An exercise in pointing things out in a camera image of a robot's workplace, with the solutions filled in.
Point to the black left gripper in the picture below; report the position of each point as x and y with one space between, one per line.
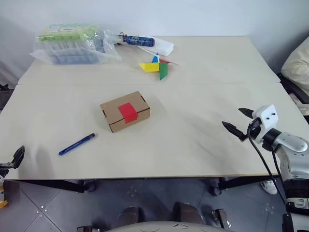
6 165

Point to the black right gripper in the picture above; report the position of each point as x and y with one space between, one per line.
254 129

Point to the brown cardboard box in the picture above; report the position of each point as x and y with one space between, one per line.
112 110

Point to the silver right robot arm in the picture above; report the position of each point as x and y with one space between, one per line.
292 145

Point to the black table leg bar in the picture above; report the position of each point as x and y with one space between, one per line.
246 182
53 184

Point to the yellow object on floor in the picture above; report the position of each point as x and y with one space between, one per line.
3 204

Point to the black object beside table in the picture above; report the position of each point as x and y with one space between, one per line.
4 96

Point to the black chair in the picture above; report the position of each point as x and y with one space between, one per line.
293 90

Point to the black table caster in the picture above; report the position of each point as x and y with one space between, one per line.
214 188
90 185

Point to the white shoe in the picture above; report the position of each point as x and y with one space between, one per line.
269 187

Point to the cream cushion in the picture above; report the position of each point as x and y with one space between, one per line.
298 65

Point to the colourful paper pinwheel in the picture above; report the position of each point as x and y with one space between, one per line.
150 67

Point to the white plastic case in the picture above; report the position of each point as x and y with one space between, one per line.
165 47

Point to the dark rounded shape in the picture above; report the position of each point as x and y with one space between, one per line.
188 213
130 216

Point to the clear plastic bag with package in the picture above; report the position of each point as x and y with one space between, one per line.
70 48

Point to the blue patterned cylinder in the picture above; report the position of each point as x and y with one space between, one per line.
138 40

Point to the grey robot torso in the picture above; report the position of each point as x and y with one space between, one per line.
157 228

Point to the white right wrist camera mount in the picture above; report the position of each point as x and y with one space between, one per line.
268 116

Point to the dark bracket shape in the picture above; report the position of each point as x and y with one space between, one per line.
219 218

